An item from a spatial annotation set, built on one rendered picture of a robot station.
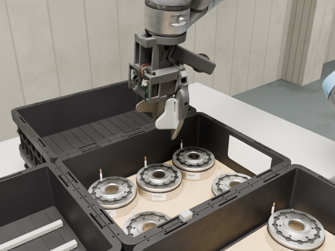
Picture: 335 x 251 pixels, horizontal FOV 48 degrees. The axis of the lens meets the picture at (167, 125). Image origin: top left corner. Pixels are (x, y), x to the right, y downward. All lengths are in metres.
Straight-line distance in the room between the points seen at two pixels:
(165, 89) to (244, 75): 2.84
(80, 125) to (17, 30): 1.18
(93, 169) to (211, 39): 2.33
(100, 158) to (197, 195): 0.23
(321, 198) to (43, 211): 0.56
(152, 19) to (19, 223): 0.48
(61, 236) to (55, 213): 0.07
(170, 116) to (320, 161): 0.69
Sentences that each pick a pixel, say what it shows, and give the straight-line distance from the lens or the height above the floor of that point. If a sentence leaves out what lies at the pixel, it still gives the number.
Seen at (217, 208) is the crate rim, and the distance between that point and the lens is 0.67.
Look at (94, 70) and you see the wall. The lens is 2.50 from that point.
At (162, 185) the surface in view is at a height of 0.86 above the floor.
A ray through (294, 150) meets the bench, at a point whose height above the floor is 0.70.
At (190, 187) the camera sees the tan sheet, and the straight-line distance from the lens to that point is 0.88.
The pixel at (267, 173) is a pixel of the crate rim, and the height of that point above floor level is 0.93.
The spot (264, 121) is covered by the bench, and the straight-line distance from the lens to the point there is 1.48.
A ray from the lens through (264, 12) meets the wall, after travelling 3.50.
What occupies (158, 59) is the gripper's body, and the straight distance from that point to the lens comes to 0.65.
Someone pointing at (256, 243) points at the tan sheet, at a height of 0.83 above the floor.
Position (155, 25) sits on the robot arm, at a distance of 0.63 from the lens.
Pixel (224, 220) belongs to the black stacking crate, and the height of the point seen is 0.90.
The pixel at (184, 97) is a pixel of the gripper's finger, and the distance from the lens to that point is 0.68.
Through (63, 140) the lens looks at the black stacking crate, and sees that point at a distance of 1.09.
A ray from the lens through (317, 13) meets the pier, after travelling 3.70.
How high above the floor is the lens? 1.36
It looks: 28 degrees down
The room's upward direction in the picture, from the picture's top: straight up
